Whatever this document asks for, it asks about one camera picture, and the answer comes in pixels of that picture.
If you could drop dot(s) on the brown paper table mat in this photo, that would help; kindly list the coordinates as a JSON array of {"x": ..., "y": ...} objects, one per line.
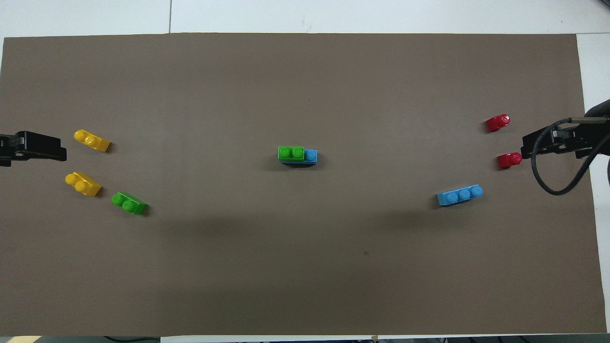
[{"x": 305, "y": 267}]

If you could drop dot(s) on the yellow two-stud block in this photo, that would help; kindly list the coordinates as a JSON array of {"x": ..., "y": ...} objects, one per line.
[
  {"x": 93, "y": 140},
  {"x": 85, "y": 184}
]

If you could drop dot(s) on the green two-stud block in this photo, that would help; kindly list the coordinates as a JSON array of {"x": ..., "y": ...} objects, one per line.
[
  {"x": 291, "y": 153},
  {"x": 129, "y": 205}
]

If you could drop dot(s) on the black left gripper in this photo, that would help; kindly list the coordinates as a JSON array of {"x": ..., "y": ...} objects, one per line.
[{"x": 6, "y": 148}]

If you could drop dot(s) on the blue three-stud block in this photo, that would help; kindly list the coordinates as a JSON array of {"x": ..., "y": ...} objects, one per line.
[
  {"x": 457, "y": 196},
  {"x": 310, "y": 156}
]

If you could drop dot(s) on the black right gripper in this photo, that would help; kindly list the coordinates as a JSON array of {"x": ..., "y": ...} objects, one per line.
[{"x": 574, "y": 140}]

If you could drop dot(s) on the red single-stud block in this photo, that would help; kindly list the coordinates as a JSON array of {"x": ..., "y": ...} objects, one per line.
[
  {"x": 509, "y": 160},
  {"x": 497, "y": 123}
]

